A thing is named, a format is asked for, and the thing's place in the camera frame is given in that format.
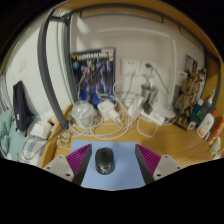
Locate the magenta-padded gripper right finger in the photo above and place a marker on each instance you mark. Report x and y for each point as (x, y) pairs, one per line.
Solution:
(166, 164)

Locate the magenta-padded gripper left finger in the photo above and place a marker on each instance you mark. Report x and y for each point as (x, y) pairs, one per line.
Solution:
(58, 165)

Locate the black computer mouse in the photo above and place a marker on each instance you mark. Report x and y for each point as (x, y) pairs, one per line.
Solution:
(105, 161)

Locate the small clear glass jar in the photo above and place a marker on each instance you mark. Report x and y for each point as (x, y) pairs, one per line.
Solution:
(63, 138)

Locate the white cardboard box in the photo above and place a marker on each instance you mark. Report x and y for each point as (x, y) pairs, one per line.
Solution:
(40, 128)

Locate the small white cube clock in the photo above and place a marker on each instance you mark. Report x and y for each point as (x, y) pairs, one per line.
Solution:
(191, 125)

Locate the white power strip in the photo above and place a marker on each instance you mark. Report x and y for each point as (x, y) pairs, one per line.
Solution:
(153, 116)

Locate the teal striped bedding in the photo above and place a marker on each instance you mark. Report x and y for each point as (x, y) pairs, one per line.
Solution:
(13, 140)

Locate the small blue bottle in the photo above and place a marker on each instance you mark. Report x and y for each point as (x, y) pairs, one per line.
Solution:
(197, 106)

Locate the golden robot figurine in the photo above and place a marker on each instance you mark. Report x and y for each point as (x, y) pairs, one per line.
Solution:
(186, 100)

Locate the black hanging bag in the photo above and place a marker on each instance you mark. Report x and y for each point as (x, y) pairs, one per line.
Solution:
(20, 106)

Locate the white charger block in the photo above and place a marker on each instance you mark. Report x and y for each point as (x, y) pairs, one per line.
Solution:
(106, 110)

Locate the grey metal cup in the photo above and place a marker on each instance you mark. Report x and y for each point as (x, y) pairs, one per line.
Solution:
(147, 92)

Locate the blue model kit box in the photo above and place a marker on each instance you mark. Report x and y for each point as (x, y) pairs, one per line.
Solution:
(95, 73)

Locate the printed figurine box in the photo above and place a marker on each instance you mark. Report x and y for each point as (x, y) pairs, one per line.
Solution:
(190, 63)

